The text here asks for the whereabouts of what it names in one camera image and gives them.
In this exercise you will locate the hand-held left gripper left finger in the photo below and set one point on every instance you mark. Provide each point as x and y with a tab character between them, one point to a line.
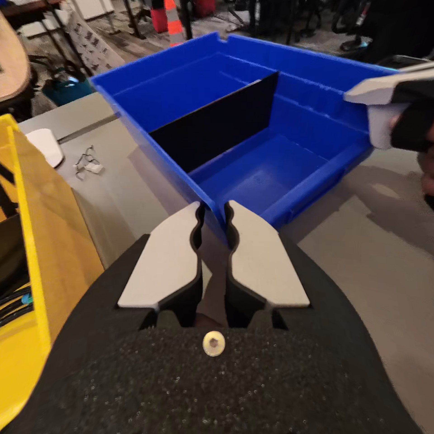
162	268

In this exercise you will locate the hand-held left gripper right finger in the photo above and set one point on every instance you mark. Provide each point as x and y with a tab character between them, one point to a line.
268	268

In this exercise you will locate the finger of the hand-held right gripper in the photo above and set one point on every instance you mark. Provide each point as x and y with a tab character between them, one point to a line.
369	90

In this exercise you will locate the blue plastic bin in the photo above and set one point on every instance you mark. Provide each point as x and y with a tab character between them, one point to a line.
271	176

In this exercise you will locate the yellow plastic bin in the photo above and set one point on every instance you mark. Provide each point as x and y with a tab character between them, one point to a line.
51	220

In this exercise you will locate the grey desk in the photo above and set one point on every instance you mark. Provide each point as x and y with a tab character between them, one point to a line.
356	271

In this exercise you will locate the person's right hand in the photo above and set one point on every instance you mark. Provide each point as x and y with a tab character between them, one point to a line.
428	179

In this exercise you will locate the metal clip with white tag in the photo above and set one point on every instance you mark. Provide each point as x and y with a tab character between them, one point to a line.
93	168

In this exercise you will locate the black bin divider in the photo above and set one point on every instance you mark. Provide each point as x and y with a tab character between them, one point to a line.
217	125

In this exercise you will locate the white display stand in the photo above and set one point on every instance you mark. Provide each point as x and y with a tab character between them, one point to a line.
44	145

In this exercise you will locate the red bin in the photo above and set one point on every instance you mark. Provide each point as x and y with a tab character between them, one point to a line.
157	18
203	6

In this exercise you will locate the teal bag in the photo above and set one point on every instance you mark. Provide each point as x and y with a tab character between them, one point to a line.
67	90

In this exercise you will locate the orange traffic cone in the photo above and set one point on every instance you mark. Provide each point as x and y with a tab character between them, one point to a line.
174	23

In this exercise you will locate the printed checker board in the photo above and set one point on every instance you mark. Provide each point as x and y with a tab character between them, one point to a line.
91	44

